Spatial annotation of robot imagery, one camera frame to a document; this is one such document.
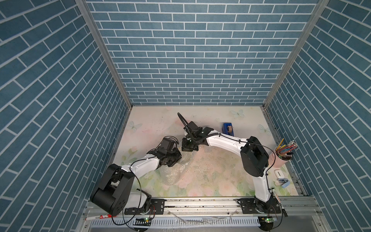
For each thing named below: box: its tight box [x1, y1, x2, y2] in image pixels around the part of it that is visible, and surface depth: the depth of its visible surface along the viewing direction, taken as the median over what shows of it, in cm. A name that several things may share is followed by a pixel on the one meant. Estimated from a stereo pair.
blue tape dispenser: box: [221, 122, 235, 137], surface depth 100 cm
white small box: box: [273, 169, 285, 179], surface depth 86 cm
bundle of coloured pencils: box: [275, 138, 299, 157], surface depth 83 cm
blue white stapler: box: [277, 177, 290, 189], surface depth 83 cm
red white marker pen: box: [85, 214, 113, 221], surface depth 72 cm
